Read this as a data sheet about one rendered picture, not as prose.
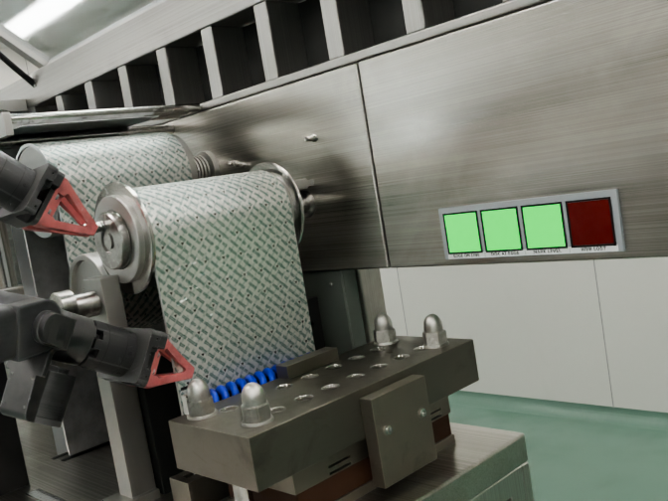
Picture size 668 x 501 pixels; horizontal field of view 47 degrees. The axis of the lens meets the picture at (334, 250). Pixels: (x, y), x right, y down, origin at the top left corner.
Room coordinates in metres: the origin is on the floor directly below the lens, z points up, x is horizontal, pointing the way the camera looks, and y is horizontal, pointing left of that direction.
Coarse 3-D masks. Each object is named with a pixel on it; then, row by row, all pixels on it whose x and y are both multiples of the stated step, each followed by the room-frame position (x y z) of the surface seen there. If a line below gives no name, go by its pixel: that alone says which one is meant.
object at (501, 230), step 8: (488, 216) 0.96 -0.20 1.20; (496, 216) 0.95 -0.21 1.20; (504, 216) 0.94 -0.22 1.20; (512, 216) 0.94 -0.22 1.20; (488, 224) 0.96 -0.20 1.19; (496, 224) 0.95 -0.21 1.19; (504, 224) 0.95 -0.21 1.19; (512, 224) 0.94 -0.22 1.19; (488, 232) 0.96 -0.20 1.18; (496, 232) 0.96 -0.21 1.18; (504, 232) 0.95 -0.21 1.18; (512, 232) 0.94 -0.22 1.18; (488, 240) 0.97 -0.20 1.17; (496, 240) 0.96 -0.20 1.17; (504, 240) 0.95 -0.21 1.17; (512, 240) 0.94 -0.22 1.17; (488, 248) 0.97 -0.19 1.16; (496, 248) 0.96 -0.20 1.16; (504, 248) 0.95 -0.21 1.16; (512, 248) 0.94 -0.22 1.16; (520, 248) 0.93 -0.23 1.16
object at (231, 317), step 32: (256, 256) 1.06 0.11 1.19; (288, 256) 1.10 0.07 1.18; (160, 288) 0.95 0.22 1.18; (192, 288) 0.98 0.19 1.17; (224, 288) 1.02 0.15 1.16; (256, 288) 1.05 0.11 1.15; (288, 288) 1.09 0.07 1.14; (192, 320) 0.98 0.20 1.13; (224, 320) 1.01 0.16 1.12; (256, 320) 1.05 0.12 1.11; (288, 320) 1.09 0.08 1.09; (192, 352) 0.97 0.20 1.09; (224, 352) 1.00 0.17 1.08; (256, 352) 1.04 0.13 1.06; (288, 352) 1.08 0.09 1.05; (224, 384) 1.00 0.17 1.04
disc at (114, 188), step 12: (108, 192) 1.00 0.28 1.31; (120, 192) 0.98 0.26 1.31; (132, 192) 0.96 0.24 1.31; (96, 204) 1.03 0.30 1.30; (132, 204) 0.96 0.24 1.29; (144, 216) 0.95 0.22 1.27; (144, 228) 0.95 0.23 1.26; (144, 264) 0.96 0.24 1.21; (144, 276) 0.97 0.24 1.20; (120, 288) 1.02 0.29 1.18; (132, 288) 0.99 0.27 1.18; (144, 288) 0.97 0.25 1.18
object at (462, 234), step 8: (448, 216) 1.01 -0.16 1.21; (456, 216) 1.00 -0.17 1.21; (464, 216) 0.99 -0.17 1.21; (472, 216) 0.98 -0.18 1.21; (448, 224) 1.01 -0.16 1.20; (456, 224) 1.00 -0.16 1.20; (464, 224) 0.99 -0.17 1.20; (472, 224) 0.98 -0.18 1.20; (448, 232) 1.01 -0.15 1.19; (456, 232) 1.00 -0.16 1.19; (464, 232) 0.99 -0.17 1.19; (472, 232) 0.98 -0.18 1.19; (448, 240) 1.01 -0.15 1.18; (456, 240) 1.00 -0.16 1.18; (464, 240) 0.99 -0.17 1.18; (472, 240) 0.98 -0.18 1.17; (456, 248) 1.00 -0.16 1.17; (464, 248) 0.99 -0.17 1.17; (472, 248) 0.98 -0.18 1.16
